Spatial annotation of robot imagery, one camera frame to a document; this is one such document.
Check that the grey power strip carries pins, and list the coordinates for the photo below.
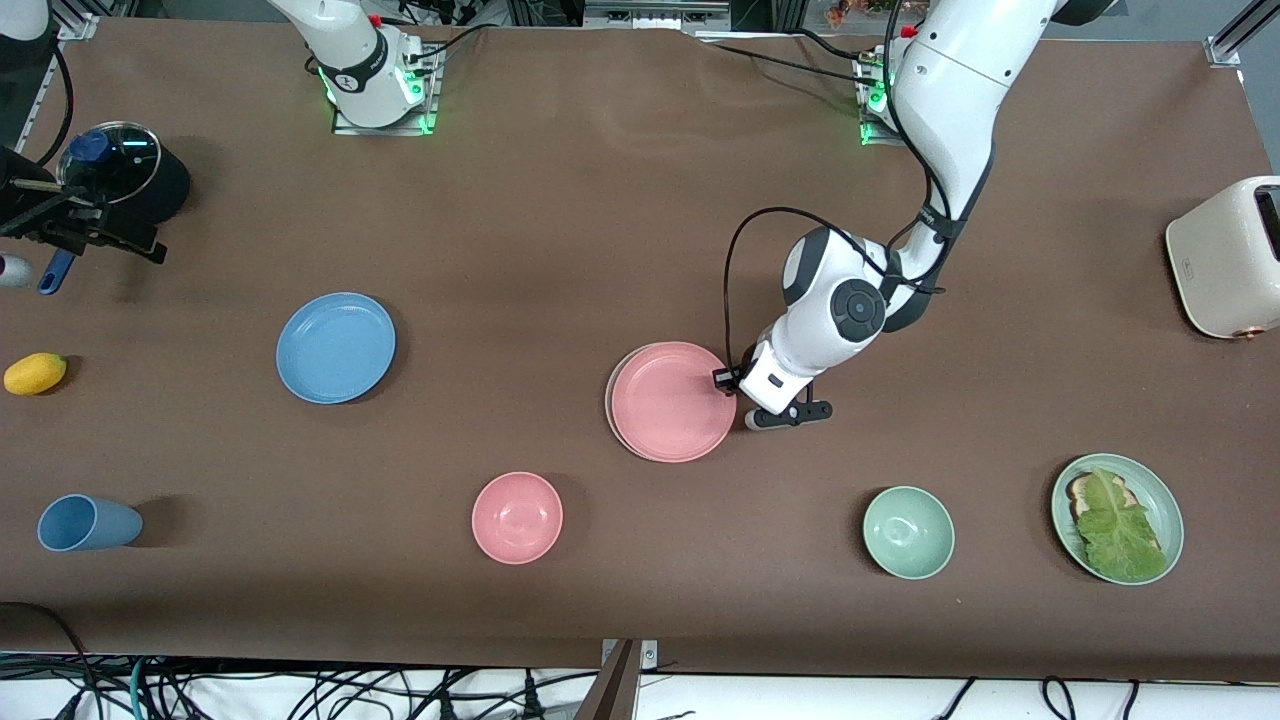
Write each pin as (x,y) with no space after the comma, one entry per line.
(650,15)

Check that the toast slice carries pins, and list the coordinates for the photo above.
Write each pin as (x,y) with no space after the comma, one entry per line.
(1078,490)

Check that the black pot with lid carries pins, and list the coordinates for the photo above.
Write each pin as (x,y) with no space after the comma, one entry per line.
(130,160)

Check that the aluminium frame profile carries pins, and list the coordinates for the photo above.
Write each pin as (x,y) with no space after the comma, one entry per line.
(80,28)
(1225,48)

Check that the pink plate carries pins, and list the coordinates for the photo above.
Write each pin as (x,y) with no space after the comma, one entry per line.
(670,405)

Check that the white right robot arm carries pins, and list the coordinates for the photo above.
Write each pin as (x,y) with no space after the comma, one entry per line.
(360,70)

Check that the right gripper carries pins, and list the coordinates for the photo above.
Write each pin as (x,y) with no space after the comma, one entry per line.
(22,206)

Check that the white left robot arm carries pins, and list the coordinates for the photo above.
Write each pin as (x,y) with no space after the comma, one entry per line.
(950,100)

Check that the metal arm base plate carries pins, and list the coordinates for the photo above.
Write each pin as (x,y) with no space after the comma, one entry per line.
(880,140)
(385,131)

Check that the small pink bowl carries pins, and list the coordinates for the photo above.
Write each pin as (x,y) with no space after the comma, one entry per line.
(517,518)

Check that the green lettuce leaf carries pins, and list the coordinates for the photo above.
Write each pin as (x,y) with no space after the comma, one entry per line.
(1120,530)

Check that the yellow lemon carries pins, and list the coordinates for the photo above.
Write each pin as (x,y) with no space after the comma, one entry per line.
(35,373)

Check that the small green bowl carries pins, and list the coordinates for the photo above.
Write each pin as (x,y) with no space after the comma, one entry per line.
(908,532)

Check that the blue plate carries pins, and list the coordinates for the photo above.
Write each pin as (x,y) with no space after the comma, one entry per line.
(335,348)

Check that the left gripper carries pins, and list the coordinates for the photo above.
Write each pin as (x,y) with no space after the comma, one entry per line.
(727,380)

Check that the silver metal bracket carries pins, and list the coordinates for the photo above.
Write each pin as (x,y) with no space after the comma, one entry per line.
(650,655)

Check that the brown table cover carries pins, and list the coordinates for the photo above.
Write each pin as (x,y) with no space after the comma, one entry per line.
(500,250)

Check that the beige toaster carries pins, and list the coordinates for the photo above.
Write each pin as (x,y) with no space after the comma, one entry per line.
(1220,260)

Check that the beige plate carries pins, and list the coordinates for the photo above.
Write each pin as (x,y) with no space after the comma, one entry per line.
(607,405)

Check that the green plate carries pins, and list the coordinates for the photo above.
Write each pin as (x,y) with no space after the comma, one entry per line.
(1165,500)

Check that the blue cup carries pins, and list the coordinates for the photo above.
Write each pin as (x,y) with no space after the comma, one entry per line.
(90,523)

